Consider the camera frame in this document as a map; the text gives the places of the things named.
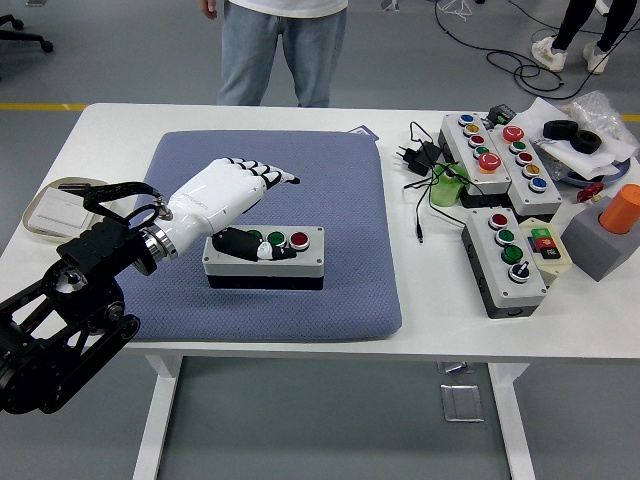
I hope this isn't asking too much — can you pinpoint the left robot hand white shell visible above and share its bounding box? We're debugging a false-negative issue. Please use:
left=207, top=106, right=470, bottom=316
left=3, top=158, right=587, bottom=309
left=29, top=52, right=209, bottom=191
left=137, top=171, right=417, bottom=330
left=158, top=157, right=302, bottom=263

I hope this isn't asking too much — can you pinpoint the four-button box black base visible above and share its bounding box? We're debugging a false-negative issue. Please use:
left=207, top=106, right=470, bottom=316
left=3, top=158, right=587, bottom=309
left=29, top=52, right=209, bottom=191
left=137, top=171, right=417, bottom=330
left=201, top=225, right=325, bottom=291

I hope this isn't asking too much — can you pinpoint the five-button box red mushroom button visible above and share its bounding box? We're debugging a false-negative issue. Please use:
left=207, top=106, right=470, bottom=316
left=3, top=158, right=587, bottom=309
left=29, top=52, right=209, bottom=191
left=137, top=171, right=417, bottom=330
left=487, top=125, right=564, bottom=219
left=438, top=112, right=512, bottom=194

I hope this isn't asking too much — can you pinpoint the four-button box grey base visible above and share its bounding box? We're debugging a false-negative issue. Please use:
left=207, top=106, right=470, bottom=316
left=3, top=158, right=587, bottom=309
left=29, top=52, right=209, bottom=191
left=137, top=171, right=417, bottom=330
left=460, top=207, right=549, bottom=320

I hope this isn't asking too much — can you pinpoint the blue-grey padded mat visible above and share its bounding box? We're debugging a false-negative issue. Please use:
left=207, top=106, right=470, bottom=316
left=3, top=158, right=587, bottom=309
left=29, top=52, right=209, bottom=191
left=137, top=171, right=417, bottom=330
left=130, top=130, right=404, bottom=343

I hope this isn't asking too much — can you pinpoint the cream shallow tray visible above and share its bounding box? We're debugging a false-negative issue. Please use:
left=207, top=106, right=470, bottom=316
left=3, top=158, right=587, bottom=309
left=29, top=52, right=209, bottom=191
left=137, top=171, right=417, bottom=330
left=22, top=177, right=109, bottom=246

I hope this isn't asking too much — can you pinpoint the black power adapter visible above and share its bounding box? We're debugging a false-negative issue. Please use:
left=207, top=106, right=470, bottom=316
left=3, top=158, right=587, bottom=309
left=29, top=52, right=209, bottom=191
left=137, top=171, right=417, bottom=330
left=397, top=141, right=444, bottom=177

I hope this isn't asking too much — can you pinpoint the green plastic bottle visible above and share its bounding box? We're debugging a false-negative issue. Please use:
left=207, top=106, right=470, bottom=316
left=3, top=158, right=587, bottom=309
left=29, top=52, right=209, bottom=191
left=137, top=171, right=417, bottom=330
left=429, top=163, right=471, bottom=207

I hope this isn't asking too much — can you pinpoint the white table leg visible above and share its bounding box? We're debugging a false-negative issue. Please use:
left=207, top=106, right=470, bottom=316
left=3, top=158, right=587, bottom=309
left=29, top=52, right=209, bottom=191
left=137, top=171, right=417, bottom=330
left=132, top=355, right=184, bottom=480
left=487, top=362, right=537, bottom=480

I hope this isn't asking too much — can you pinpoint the black office chair base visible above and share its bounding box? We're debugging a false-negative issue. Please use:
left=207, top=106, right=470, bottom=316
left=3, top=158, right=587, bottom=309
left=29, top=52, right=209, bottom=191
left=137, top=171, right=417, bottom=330
left=0, top=13, right=55, bottom=54

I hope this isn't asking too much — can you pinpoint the black and green terminal block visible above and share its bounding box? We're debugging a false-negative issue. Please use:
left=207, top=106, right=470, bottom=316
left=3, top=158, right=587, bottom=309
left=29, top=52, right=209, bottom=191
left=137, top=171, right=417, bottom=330
left=487, top=104, right=519, bottom=126

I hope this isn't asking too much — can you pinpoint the metal floor socket plate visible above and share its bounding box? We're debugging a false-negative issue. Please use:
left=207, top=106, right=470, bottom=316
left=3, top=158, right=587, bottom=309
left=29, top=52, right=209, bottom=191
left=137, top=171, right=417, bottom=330
left=439, top=383, right=486, bottom=424

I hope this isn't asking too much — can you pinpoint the red knob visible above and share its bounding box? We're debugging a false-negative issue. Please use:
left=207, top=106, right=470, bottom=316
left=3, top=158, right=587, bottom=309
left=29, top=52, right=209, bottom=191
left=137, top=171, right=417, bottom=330
left=575, top=183, right=606, bottom=204

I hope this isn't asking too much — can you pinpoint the white paper sheet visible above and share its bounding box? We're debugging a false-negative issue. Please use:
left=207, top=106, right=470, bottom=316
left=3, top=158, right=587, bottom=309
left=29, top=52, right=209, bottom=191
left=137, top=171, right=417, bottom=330
left=509, top=97, right=639, bottom=182

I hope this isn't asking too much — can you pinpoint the grey block holder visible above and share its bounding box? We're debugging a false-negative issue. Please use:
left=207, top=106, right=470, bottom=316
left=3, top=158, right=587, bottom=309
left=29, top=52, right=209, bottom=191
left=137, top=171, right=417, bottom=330
left=560, top=194, right=640, bottom=282

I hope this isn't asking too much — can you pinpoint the clear bubble wrap bag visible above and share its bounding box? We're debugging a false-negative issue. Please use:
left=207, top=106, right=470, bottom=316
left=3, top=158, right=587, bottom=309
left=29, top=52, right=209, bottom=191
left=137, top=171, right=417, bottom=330
left=562, top=90, right=640, bottom=159

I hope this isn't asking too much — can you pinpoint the person with white shoes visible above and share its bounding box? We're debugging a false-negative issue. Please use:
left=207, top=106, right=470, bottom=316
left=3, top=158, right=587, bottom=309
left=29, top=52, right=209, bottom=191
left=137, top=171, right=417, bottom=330
left=530, top=0, right=640, bottom=76

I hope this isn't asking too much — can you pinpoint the blue-rimmed round plate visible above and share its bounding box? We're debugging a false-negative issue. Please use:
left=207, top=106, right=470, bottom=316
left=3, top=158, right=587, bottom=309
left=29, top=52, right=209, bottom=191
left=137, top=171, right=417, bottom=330
left=547, top=154, right=636, bottom=189

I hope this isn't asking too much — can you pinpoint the orange cylinder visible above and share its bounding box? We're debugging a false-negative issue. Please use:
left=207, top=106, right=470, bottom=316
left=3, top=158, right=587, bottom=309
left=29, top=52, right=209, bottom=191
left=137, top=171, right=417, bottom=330
left=599, top=184, right=640, bottom=236

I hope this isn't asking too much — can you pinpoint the white wall switch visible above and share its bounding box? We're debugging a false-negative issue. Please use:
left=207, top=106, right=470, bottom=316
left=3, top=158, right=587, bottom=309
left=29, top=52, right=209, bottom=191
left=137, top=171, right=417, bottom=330
left=37, top=192, right=94, bottom=226

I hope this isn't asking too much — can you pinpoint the black adapter cord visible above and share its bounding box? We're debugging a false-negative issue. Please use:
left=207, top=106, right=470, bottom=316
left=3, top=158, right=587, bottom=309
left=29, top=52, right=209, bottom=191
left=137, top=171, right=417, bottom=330
left=403, top=121, right=476, bottom=246

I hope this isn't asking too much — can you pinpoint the white floor cable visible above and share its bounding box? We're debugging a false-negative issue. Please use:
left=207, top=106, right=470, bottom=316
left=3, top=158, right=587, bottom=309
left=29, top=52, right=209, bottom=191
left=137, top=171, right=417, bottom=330
left=437, top=0, right=474, bottom=24

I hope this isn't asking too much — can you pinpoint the black floor cable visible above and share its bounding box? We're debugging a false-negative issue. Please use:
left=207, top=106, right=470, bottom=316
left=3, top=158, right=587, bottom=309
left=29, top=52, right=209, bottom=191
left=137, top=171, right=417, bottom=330
left=432, top=0, right=640, bottom=101

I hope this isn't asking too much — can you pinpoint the cream three-key switch box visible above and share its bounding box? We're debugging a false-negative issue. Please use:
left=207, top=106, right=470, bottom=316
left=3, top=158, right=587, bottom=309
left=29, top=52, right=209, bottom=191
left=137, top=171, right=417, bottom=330
left=518, top=217, right=574, bottom=276

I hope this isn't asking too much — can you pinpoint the black foam ring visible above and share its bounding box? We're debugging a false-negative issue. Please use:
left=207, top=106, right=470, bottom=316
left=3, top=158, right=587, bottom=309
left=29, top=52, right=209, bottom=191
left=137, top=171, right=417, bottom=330
left=543, top=119, right=577, bottom=141
left=571, top=130, right=604, bottom=154

